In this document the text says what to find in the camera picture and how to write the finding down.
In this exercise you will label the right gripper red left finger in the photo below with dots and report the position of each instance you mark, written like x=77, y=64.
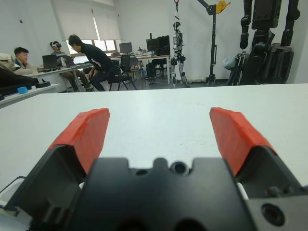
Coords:
x=84, y=134

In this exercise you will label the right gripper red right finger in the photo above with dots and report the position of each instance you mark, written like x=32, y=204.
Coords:
x=231, y=134

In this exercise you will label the white side table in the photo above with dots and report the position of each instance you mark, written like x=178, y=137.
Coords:
x=36, y=92

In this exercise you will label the white sandbag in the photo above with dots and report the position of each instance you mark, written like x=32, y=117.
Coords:
x=197, y=80

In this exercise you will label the flat black device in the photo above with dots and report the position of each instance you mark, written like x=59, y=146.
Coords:
x=43, y=84

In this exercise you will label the folded black tripods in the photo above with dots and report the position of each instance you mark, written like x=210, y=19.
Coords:
x=240, y=69

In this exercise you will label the black office chair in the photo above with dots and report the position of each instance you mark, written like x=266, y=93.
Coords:
x=120, y=78
x=125, y=61

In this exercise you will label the pale blue bag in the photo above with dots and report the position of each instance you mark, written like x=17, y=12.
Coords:
x=228, y=63

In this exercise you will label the white office desk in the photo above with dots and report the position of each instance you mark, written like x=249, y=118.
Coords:
x=48, y=72

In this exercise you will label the blue tape roll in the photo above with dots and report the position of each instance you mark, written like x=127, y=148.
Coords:
x=22, y=90

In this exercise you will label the black laptop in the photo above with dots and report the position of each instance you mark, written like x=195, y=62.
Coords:
x=50, y=62

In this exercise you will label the person in black clothes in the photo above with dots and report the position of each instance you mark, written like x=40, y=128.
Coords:
x=96, y=55

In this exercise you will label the black equipment case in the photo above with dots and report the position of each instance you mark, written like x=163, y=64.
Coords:
x=281, y=65

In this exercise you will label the person wearing VR headset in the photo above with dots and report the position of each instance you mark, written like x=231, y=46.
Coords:
x=55, y=51

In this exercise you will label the black bag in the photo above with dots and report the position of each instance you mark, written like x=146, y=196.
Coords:
x=14, y=80

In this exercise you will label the black gantry hoist stand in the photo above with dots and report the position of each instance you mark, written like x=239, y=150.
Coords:
x=213, y=48

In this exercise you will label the person in beige jacket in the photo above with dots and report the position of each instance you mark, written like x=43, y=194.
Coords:
x=24, y=67

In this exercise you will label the white VR headset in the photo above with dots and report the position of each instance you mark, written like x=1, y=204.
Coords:
x=55, y=44

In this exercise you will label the small computer monitor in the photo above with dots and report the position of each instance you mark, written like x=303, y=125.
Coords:
x=125, y=47

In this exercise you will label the white table with monitors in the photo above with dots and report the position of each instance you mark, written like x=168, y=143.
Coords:
x=154, y=56

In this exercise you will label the silver humanoid robot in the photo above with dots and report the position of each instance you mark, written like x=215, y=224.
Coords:
x=176, y=41

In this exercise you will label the white roller blind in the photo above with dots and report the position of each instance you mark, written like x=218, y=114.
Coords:
x=108, y=26
x=77, y=21

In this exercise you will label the black hard case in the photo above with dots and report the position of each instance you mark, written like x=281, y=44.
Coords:
x=164, y=44

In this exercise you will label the large black computer monitor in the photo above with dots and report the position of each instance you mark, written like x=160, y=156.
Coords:
x=152, y=45

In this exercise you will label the black humanoid robot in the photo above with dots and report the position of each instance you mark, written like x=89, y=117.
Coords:
x=264, y=14

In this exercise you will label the yellow hoist winch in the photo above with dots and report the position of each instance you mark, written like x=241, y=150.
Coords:
x=221, y=7

